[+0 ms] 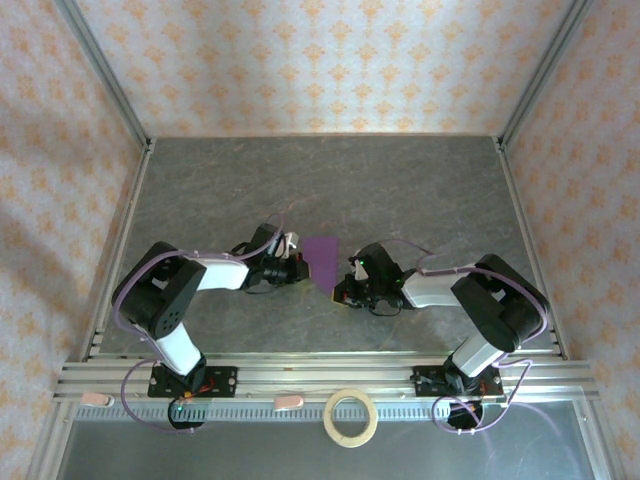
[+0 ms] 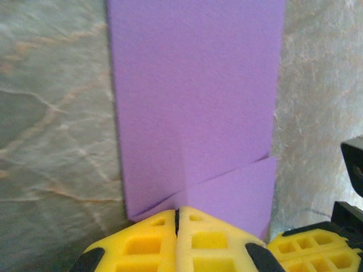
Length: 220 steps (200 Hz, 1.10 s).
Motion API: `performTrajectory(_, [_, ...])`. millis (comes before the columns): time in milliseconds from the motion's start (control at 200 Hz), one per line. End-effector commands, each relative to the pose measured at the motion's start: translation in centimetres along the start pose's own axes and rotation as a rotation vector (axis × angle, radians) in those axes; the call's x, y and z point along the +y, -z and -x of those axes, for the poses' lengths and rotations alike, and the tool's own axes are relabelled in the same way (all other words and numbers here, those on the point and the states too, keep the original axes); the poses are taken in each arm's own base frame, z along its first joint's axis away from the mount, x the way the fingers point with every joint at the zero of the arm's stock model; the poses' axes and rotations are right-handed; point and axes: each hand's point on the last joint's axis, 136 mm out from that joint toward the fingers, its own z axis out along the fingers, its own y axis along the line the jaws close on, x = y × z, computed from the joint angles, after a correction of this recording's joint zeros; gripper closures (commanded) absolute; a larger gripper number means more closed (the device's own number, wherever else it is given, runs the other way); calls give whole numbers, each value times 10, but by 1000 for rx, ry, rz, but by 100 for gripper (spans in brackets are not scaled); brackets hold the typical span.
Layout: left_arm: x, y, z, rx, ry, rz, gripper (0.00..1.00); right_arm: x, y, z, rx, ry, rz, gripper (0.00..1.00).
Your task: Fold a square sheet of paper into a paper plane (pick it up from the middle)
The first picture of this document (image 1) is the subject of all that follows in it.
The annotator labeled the purple square paper sheet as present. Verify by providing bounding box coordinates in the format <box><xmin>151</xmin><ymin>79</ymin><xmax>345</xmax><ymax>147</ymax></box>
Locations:
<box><xmin>301</xmin><ymin>235</ymin><xmax>341</xmax><ymax>297</ymax></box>

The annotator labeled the grey metal sheet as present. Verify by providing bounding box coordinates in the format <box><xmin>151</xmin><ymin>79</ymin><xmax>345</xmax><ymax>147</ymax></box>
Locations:
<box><xmin>52</xmin><ymin>418</ymin><xmax>609</xmax><ymax>480</ymax></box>

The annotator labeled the beige tape roll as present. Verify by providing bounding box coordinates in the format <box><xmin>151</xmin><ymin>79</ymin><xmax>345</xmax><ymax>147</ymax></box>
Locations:
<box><xmin>323</xmin><ymin>388</ymin><xmax>379</xmax><ymax>449</ymax></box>

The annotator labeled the aluminium mounting rail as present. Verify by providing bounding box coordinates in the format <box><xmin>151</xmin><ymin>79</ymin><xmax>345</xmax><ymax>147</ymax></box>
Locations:
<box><xmin>53</xmin><ymin>351</ymin><xmax>600</xmax><ymax>402</ymax></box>

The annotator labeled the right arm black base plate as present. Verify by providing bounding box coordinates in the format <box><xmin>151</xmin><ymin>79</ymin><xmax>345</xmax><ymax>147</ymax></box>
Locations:
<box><xmin>412</xmin><ymin>364</ymin><xmax>505</xmax><ymax>400</ymax></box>

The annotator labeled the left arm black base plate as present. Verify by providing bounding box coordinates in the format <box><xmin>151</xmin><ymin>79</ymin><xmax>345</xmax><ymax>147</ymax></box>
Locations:
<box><xmin>148</xmin><ymin>366</ymin><xmax>239</xmax><ymax>399</ymax></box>

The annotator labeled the grey slotted cable duct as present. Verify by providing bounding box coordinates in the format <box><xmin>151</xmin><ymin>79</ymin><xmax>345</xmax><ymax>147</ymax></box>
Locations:
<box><xmin>72</xmin><ymin>402</ymin><xmax>587</xmax><ymax>422</ymax></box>

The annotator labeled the aluminium table side rail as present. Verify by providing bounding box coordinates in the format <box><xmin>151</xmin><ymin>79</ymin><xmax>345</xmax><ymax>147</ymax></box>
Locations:
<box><xmin>493</xmin><ymin>137</ymin><xmax>572</xmax><ymax>361</ymax></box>
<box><xmin>79</xmin><ymin>138</ymin><xmax>157</xmax><ymax>361</ymax></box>

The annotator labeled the aluminium lower frame bar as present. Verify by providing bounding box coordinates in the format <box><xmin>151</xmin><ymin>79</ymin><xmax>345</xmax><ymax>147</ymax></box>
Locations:
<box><xmin>573</xmin><ymin>399</ymin><xmax>626</xmax><ymax>480</ymax></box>
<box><xmin>27</xmin><ymin>401</ymin><xmax>76</xmax><ymax>480</ymax></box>

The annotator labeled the aluminium corner post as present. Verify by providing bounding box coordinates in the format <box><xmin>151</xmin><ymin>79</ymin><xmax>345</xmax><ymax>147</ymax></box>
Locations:
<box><xmin>51</xmin><ymin>0</ymin><xmax>155</xmax><ymax>151</ymax></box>
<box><xmin>496</xmin><ymin>0</ymin><xmax>600</xmax><ymax>151</ymax></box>

